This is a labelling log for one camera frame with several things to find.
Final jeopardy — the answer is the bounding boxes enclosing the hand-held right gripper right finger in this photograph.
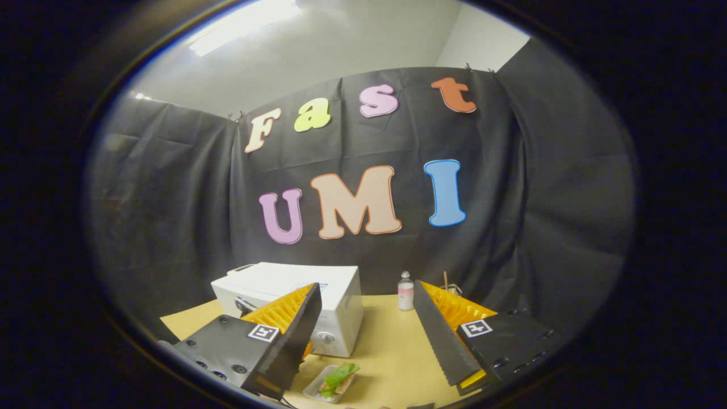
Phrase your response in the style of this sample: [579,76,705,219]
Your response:
[413,280,570,398]

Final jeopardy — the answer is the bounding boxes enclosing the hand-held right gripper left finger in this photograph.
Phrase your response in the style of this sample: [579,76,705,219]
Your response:
[161,282,323,401]

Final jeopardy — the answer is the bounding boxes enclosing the clear plastic food tray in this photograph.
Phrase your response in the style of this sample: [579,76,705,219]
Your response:
[302,365,357,404]

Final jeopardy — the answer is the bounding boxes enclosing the lettuce sandwich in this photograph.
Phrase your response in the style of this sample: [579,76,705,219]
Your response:
[319,363,361,398]

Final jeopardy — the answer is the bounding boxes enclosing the white microwave oven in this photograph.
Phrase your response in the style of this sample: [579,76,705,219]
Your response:
[211,262,364,358]

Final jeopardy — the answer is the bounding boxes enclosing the small clear bottle pink label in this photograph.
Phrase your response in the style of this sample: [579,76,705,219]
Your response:
[398,271,415,311]

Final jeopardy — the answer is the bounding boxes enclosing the black backdrop cloth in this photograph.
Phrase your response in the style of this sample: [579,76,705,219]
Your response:
[85,37,637,341]

